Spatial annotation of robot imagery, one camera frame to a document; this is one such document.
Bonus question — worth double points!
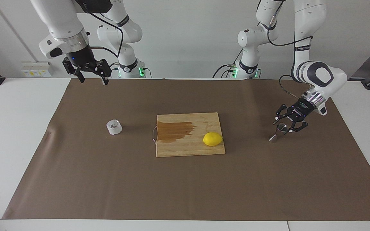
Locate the brown paper table mat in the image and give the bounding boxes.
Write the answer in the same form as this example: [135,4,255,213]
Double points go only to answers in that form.
[2,78,370,222]

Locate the clear faceted glass cup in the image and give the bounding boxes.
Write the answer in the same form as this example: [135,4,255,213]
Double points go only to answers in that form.
[106,119,123,135]

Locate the white wall socket box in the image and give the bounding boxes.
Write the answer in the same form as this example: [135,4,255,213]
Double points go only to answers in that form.
[21,62,55,78]

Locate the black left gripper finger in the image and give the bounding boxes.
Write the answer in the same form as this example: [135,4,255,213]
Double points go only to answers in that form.
[273,104,292,125]
[288,120,309,133]

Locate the yellow lemon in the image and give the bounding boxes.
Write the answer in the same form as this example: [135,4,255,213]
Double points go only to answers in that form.
[203,132,223,147]

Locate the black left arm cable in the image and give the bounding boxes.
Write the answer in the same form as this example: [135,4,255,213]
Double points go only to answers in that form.
[266,19,314,98]

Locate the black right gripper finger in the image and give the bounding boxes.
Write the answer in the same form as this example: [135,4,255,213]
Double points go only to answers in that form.
[90,59,111,85]
[62,58,86,83]

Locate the steel double jigger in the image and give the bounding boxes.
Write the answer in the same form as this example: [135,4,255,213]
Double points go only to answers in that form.
[269,124,289,142]

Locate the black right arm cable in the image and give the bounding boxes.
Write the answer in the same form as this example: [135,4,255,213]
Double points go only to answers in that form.
[76,2,124,59]

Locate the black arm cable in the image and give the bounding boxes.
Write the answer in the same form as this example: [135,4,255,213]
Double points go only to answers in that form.
[76,2,124,59]
[266,19,314,98]

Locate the wooden cutting board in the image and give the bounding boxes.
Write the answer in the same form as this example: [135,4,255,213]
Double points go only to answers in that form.
[152,112,226,158]

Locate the thin black base cables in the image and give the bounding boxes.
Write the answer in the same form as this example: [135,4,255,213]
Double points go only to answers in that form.
[110,63,152,78]
[212,63,239,78]

